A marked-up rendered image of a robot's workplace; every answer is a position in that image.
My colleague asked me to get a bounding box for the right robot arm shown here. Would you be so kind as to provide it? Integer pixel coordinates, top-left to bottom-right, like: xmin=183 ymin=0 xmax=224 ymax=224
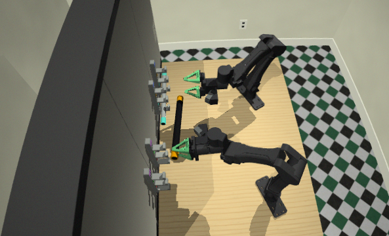
xmin=205 ymin=34 xmax=287 ymax=110

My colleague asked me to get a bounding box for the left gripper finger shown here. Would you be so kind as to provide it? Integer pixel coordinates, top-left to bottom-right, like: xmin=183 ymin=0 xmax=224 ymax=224
xmin=172 ymin=138 xmax=190 ymax=154
xmin=178 ymin=146 xmax=192 ymax=160

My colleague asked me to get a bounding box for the black bar with yellow end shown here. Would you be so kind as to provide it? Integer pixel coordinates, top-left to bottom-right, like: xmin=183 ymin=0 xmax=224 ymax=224
xmin=171 ymin=96 xmax=184 ymax=160

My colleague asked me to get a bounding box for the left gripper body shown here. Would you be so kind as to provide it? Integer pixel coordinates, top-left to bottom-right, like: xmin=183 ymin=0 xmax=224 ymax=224
xmin=189 ymin=136 xmax=211 ymax=161

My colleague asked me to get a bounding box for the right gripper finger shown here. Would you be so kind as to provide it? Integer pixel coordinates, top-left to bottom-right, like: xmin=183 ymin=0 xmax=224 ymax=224
xmin=184 ymin=86 xmax=200 ymax=98
xmin=184 ymin=70 xmax=200 ymax=84

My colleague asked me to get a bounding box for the grey metal bar with teal ends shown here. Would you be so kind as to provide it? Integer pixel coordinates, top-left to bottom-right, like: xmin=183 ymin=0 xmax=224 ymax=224
xmin=161 ymin=73 xmax=167 ymax=125

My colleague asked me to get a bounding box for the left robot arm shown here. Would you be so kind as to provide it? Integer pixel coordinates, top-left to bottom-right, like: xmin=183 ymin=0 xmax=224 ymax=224
xmin=194 ymin=124 xmax=307 ymax=218

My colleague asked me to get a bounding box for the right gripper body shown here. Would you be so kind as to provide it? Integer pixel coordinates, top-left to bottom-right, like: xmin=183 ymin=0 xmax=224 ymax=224
xmin=199 ymin=70 xmax=217 ymax=98

